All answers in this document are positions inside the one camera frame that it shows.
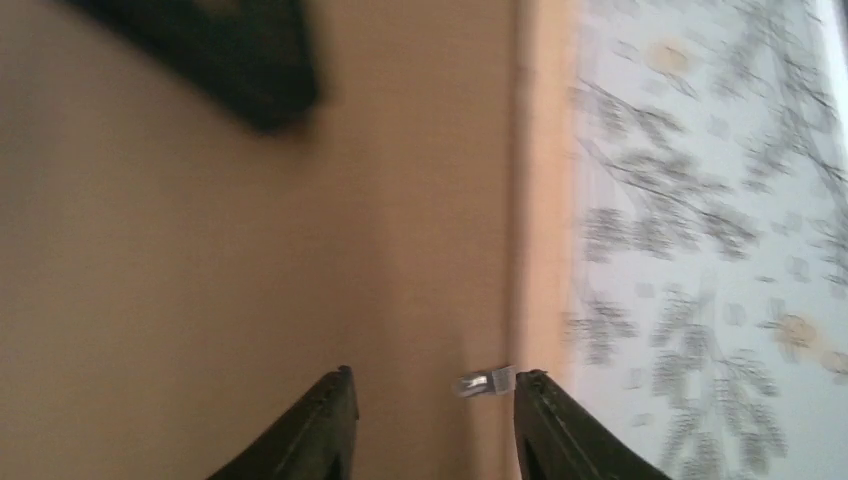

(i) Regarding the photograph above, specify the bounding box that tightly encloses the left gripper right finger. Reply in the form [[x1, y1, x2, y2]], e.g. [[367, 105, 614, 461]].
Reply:
[[513, 370, 669, 480]]

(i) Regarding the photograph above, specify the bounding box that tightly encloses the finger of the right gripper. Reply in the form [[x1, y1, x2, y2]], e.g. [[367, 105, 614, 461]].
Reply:
[[71, 0, 321, 132]]

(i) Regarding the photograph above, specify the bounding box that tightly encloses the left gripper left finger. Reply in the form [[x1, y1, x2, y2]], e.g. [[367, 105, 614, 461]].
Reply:
[[209, 365, 359, 480]]

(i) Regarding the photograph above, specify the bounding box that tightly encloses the brown backing board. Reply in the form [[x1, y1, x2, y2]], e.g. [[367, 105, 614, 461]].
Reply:
[[1, 1, 517, 479]]

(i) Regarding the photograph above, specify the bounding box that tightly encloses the pink wooden picture frame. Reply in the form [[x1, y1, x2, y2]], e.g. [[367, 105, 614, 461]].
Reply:
[[506, 0, 588, 480]]

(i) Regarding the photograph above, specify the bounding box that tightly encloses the floral patterned table mat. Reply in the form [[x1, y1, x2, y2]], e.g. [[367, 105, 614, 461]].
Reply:
[[565, 0, 847, 479]]

